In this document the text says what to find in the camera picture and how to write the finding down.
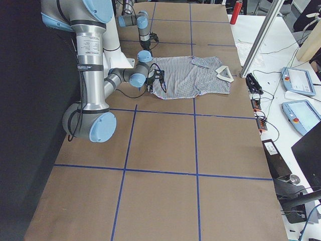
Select navy white striped polo shirt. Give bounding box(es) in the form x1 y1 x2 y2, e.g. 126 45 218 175
152 56 234 99

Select aluminium frame post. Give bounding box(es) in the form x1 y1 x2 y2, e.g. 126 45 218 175
240 0 284 78

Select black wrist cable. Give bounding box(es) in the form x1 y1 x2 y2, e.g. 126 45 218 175
146 31 160 51
114 63 168 99

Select lower teach pendant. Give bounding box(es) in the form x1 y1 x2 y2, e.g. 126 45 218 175
281 100 320 136

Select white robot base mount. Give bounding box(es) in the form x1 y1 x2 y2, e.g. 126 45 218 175
102 6 133 70

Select black power strip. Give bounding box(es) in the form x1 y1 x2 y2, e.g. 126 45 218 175
245 73 267 133

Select black monitor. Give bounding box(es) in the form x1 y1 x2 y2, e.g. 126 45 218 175
273 127 321 224

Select black box with label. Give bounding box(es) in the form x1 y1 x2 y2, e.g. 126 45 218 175
262 139 292 179

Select red cylinder bottle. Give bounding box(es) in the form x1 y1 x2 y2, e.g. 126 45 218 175
230 0 243 25

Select teach pendant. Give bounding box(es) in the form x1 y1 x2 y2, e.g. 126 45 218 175
281 100 320 136
281 67 316 96

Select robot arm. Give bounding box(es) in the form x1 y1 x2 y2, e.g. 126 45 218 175
41 1 164 143
118 1 151 52

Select upper teach pendant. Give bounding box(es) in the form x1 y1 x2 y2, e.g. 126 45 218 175
281 67 316 96

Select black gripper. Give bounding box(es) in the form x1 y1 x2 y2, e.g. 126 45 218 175
145 69 165 93

